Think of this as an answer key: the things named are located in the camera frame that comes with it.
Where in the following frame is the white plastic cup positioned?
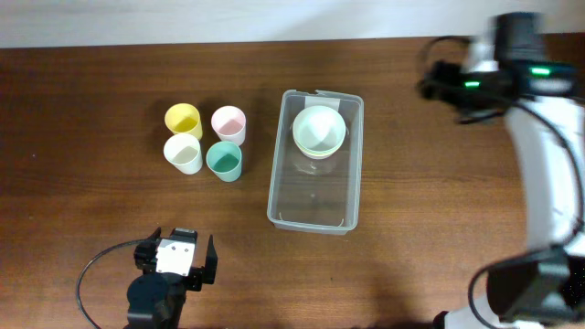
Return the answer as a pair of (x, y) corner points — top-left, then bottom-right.
(163, 133), (203, 175)

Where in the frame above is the yellow plastic cup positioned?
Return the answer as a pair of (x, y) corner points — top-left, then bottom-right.
(165, 103), (203, 140)

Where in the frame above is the pink plastic cup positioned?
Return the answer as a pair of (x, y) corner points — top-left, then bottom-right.
(211, 105), (247, 145)

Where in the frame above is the white plastic bowl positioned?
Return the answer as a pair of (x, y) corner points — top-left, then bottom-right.
(292, 106), (346, 138)

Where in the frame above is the teal plastic bowl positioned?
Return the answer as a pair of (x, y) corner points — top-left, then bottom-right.
(293, 133), (345, 154)

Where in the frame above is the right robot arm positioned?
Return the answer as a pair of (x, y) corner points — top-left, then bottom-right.
(418, 12), (584, 328)

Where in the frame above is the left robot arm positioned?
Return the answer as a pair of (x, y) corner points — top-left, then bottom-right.
(126, 228), (218, 329)

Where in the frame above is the clear plastic storage container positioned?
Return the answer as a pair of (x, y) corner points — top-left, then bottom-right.
(267, 90), (364, 235)

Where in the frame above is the white label on container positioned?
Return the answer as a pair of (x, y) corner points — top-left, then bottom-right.
(304, 96), (341, 111)

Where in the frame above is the teal plastic cup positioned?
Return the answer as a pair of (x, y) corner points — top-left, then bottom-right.
(206, 141), (243, 183)

